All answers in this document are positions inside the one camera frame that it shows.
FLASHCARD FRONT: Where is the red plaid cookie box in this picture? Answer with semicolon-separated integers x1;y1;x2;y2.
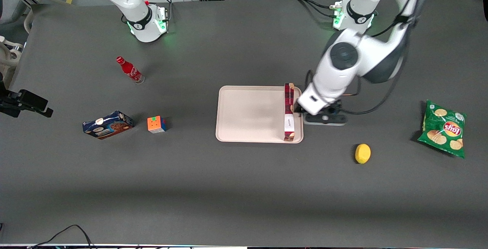
283;83;295;142

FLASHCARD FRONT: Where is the cream plastic tray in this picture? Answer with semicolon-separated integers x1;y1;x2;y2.
215;85;304;143

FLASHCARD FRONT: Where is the blue cookie box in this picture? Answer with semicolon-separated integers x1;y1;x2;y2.
82;111;134;140

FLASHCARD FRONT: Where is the yellow lemon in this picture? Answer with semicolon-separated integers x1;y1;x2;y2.
355;144;371;164

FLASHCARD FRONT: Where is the green Lay's chips bag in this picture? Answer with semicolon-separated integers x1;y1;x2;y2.
417;100;467;159

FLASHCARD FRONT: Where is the colourful puzzle cube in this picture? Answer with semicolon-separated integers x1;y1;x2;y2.
147;116;167;134

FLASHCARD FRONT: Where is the red cola bottle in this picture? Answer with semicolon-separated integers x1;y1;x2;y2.
116;56;145;85

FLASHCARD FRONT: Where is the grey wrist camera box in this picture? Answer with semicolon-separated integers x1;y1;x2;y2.
304;112;348;127

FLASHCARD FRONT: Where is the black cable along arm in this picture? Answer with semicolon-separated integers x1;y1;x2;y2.
341;0;431;115

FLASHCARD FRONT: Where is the black cable at table edge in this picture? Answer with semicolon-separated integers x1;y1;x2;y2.
30;224;96;249

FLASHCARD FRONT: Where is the black camera on mount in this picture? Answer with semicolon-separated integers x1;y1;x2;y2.
0;89;54;118

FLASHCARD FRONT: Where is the white tubular frame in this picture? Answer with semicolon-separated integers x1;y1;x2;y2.
0;35;24;79

